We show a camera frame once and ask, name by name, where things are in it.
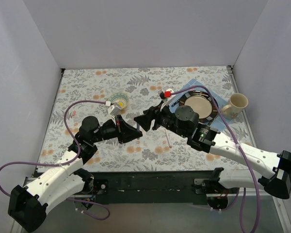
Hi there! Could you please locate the dark striped plate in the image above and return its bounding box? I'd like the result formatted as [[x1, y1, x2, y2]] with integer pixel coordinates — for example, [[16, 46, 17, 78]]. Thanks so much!
[[171, 90, 218, 125]]

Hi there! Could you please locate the floral table mat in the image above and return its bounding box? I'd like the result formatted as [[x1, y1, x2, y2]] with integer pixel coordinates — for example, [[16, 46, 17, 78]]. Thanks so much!
[[37, 66, 243, 173]]

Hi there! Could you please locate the cream ceramic mug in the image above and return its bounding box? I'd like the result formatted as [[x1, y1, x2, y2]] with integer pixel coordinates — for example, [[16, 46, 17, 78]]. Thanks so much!
[[221, 93, 248, 119]]

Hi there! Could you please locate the patterned glass bowl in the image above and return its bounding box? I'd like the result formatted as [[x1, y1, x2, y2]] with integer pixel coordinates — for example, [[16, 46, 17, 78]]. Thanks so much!
[[108, 92, 129, 110]]

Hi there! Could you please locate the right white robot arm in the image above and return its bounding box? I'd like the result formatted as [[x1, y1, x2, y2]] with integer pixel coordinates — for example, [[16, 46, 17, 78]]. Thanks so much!
[[134, 106, 291, 200]]

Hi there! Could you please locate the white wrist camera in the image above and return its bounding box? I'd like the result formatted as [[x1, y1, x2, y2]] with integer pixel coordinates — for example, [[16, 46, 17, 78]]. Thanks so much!
[[158, 87, 174, 111], [105, 101, 122, 121]]

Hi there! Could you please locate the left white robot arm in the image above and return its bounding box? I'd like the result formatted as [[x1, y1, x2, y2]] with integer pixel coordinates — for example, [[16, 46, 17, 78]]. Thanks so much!
[[8, 115, 143, 233]]

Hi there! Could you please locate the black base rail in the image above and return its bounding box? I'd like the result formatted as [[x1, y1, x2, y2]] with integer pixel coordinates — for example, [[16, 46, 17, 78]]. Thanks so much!
[[70, 171, 243, 206]]

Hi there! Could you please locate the purple pen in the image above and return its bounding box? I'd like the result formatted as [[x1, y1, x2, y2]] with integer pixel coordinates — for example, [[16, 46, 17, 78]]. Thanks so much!
[[136, 123, 140, 140]]

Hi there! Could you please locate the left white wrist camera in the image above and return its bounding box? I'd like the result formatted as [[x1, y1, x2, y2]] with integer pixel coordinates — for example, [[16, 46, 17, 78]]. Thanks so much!
[[105, 101, 122, 121]]

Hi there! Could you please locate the pink white pen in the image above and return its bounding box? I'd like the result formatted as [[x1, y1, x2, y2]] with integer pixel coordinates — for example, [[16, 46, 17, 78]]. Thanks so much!
[[165, 129, 172, 148]]

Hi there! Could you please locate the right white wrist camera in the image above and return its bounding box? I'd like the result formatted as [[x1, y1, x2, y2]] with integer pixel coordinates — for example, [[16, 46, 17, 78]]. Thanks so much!
[[158, 87, 174, 111]]

